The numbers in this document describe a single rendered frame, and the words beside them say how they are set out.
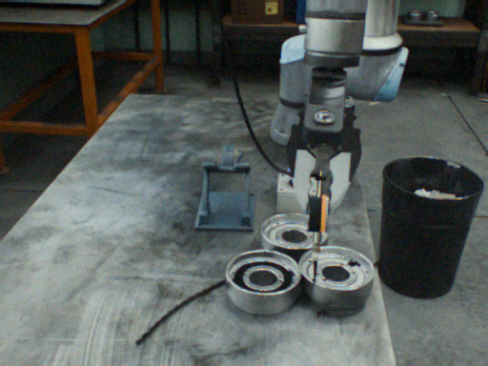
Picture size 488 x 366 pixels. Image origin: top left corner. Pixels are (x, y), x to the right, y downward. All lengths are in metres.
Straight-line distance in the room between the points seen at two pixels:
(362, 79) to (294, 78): 0.15
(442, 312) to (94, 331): 1.58
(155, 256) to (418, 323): 1.35
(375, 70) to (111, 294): 0.70
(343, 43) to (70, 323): 0.50
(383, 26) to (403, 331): 1.16
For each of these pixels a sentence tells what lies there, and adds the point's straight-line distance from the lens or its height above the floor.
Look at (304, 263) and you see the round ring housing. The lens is 0.85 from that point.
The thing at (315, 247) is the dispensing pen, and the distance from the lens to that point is 0.80.
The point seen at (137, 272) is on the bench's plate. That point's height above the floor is 0.80.
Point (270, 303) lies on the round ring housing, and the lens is 0.78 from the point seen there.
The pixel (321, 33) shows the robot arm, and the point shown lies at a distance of 0.73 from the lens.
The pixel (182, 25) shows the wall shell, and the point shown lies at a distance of 4.90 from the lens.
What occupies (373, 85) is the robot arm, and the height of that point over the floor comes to 0.95.
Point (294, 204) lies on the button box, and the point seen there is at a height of 0.82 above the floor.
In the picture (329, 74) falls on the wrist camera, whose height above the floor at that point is 1.11.
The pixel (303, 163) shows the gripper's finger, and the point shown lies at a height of 0.99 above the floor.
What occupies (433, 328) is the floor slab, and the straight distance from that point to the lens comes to 2.11.
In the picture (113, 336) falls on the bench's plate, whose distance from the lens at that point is 0.79.
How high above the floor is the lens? 1.31
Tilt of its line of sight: 26 degrees down
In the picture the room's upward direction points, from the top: 1 degrees clockwise
